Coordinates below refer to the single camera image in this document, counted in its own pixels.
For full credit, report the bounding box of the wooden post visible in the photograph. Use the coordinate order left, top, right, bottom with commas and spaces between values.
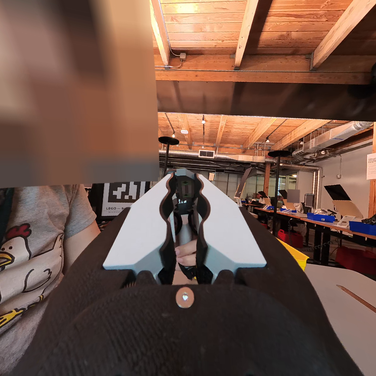
369, 123, 376, 218

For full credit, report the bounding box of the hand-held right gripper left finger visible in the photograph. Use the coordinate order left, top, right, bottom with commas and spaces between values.
102, 173, 177, 285

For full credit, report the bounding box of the document stand with black sheet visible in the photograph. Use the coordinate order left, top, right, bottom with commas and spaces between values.
324, 184, 365, 227

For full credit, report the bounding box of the person's left hand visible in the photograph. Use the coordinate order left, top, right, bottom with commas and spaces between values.
175, 241, 197, 266

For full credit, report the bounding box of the silver air duct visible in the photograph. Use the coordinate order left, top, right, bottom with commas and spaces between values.
291, 121, 374, 156

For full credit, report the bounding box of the yellow bin with brick pieces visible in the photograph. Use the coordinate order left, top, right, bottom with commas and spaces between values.
276, 237, 309, 271

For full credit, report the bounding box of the dark grey brick assembly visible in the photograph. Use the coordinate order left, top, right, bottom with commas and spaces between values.
177, 177, 193, 206

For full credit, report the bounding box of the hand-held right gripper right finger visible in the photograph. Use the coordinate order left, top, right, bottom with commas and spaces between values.
194, 173, 268, 285

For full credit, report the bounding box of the black disc pole stand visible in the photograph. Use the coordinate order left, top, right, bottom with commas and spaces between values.
267, 150, 292, 237
158, 136, 180, 180

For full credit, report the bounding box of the long wooden table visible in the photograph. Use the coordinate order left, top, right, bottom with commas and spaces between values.
242, 201, 376, 265

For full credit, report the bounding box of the dark shoulder strap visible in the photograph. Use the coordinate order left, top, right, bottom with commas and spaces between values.
0, 187, 14, 244

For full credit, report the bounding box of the red plastic bin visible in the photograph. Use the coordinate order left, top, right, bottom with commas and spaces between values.
277, 229, 304, 249
335, 246, 376, 271

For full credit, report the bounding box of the blue plastic bin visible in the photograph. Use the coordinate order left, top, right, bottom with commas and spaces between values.
306, 212, 336, 223
349, 220, 376, 236

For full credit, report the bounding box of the framed marker sign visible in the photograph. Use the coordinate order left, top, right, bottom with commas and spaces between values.
89, 182, 152, 225

